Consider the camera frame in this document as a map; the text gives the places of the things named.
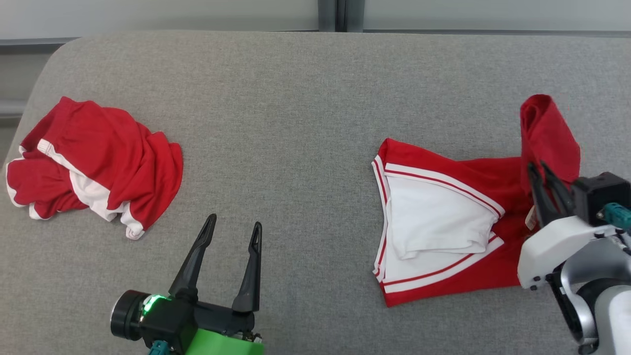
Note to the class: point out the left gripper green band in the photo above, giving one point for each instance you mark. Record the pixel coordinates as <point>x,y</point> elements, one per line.
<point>222,342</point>

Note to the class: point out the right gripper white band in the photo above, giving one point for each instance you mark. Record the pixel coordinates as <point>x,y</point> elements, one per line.
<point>557,246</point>

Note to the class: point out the red white jersey shirt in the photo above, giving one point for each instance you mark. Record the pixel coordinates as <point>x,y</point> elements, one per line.
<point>493,172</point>

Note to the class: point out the red shorts white hem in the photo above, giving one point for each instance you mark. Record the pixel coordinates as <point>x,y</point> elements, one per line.
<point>113,143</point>

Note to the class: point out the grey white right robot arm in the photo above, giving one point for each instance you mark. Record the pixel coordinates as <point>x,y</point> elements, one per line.
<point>616,315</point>

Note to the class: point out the grey fabric sofa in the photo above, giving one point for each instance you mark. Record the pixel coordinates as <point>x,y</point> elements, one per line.
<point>296,148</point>

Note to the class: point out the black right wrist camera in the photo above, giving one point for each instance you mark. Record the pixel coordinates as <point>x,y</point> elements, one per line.
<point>599,192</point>

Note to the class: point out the teal right camera connector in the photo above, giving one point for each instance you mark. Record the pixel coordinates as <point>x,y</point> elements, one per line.
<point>617,214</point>

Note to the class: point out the teal camera connector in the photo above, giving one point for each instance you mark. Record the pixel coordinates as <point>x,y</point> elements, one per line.
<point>160,348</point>
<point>617,214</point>

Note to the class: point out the teal left camera connector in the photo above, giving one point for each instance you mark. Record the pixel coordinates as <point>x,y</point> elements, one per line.
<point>160,348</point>

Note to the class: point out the grey partition base rail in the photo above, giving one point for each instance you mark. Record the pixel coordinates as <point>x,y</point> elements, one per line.
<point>493,33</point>
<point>34,45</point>

